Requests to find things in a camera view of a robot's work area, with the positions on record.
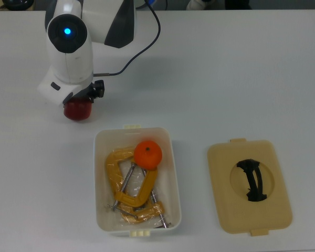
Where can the orange toy mandarin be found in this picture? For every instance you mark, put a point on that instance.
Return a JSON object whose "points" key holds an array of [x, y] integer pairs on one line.
{"points": [[147, 155]]}

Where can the beige plastic container lid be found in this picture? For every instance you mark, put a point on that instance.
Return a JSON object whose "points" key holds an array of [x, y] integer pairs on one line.
{"points": [[225, 197]]}

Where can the red toy apple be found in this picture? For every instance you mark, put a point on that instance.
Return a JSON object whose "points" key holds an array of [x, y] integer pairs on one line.
{"points": [[77, 113]]}

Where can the yellow C-clamp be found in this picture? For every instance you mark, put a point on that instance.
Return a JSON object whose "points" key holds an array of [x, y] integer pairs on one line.
{"points": [[141, 216], [113, 170]]}

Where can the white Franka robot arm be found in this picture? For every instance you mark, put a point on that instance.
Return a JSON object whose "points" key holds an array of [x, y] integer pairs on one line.
{"points": [[76, 60]]}

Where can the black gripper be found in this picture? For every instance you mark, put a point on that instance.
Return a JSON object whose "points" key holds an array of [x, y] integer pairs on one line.
{"points": [[81, 94]]}

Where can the white plastic container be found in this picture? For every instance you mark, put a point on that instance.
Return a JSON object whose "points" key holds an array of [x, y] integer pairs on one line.
{"points": [[170, 189]]}

